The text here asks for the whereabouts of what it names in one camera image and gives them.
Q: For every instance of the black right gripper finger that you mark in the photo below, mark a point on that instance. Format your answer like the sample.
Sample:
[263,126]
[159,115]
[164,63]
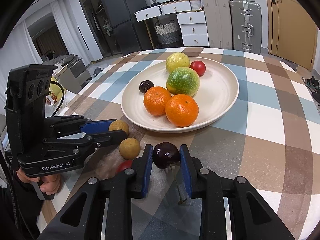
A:
[107,139]

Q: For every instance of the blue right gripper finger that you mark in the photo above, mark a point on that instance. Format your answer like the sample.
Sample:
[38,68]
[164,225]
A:
[97,126]

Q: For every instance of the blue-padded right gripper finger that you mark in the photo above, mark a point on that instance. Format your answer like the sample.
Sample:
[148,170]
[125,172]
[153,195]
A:
[251,216]
[103,206]

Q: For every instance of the brown longan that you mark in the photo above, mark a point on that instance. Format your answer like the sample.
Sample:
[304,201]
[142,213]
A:
[119,125]
[129,148]

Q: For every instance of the red cherry tomato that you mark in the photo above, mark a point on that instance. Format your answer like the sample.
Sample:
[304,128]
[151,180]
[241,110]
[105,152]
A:
[199,67]
[124,165]

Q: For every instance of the small orange mandarin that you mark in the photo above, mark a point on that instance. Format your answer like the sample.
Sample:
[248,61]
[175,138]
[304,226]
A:
[155,100]

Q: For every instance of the dark cherry with stem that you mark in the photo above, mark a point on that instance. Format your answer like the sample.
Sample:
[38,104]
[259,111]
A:
[166,155]

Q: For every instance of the large orange mandarin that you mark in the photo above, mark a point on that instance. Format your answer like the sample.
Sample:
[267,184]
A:
[182,110]

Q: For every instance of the small green passion fruit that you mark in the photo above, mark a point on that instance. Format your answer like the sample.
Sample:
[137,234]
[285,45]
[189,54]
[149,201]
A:
[176,60]

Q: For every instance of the person's left hand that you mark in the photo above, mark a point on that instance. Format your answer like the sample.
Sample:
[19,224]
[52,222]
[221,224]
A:
[50,184]

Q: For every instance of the yellow snack bag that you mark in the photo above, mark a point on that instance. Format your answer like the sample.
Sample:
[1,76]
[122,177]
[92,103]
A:
[55,93]

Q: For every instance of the checkered tablecloth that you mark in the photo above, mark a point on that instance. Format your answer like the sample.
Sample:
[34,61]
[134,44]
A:
[270,136]

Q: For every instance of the woven laundry basket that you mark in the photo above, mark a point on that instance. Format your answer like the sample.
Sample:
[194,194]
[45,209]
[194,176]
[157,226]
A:
[168,34]

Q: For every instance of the black refrigerator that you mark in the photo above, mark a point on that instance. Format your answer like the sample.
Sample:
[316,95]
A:
[131,35]

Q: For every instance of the cream round plate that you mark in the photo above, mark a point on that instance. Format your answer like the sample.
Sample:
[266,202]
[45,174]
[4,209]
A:
[218,91]

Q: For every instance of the white drawer desk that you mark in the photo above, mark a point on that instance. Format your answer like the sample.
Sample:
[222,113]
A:
[190,17]

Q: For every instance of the beige suitcase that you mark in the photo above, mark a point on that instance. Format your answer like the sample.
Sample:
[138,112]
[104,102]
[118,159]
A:
[219,24]

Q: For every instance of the silver suitcase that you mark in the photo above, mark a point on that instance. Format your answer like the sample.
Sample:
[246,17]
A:
[246,26]

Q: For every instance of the wooden door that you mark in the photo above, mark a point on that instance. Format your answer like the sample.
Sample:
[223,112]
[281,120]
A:
[292,33]

